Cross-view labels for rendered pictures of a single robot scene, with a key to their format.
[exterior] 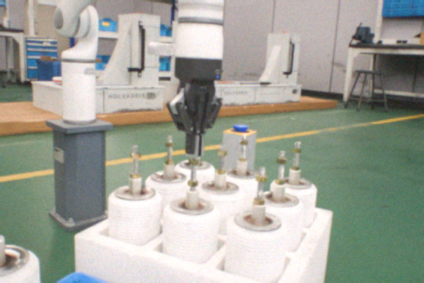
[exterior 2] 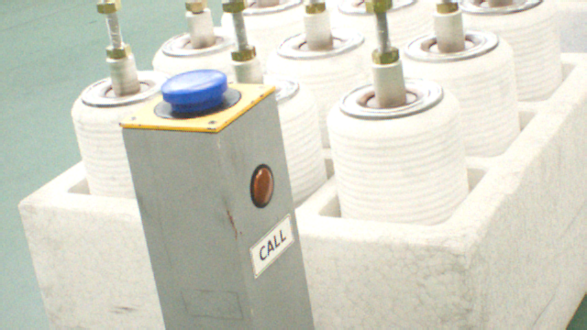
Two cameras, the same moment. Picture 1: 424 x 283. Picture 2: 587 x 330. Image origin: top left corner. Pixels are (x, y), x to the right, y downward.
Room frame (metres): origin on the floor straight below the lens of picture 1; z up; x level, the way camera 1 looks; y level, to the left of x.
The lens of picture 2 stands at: (1.72, 0.04, 0.54)
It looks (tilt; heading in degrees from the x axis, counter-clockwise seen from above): 22 degrees down; 187
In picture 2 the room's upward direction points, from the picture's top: 9 degrees counter-clockwise
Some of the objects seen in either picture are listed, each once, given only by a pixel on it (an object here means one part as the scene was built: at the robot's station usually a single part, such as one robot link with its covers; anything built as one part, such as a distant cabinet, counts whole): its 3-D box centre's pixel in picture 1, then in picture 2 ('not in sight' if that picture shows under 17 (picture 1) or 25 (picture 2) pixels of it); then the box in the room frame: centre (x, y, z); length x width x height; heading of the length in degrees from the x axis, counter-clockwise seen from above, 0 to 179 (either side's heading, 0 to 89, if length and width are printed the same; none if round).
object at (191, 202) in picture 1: (191, 199); not in sight; (0.64, 0.02, 0.26); 0.02 x 0.02 x 0.03
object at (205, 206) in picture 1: (191, 206); (378, 3); (0.64, 0.02, 0.25); 0.08 x 0.08 x 0.01
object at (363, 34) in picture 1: (363, 34); not in sight; (4.93, -1.81, 0.87); 0.41 x 0.17 x 0.25; 132
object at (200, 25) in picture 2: (279, 192); (201, 29); (0.70, -0.14, 0.26); 0.02 x 0.02 x 0.03
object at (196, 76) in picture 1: (197, 83); not in sight; (0.64, 0.02, 0.46); 0.08 x 0.08 x 0.09
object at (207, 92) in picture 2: (240, 129); (195, 94); (1.04, -0.09, 0.32); 0.04 x 0.04 x 0.02
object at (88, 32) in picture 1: (79, 35); not in sight; (1.14, 0.37, 0.54); 0.09 x 0.09 x 0.17; 47
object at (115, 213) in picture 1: (134, 239); (509, 99); (0.69, 0.13, 0.16); 0.10 x 0.10 x 0.18
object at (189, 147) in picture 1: (188, 138); not in sight; (0.63, 0.03, 0.37); 0.03 x 0.01 x 0.05; 146
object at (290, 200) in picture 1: (278, 199); (204, 43); (0.70, -0.14, 0.25); 0.08 x 0.08 x 0.01
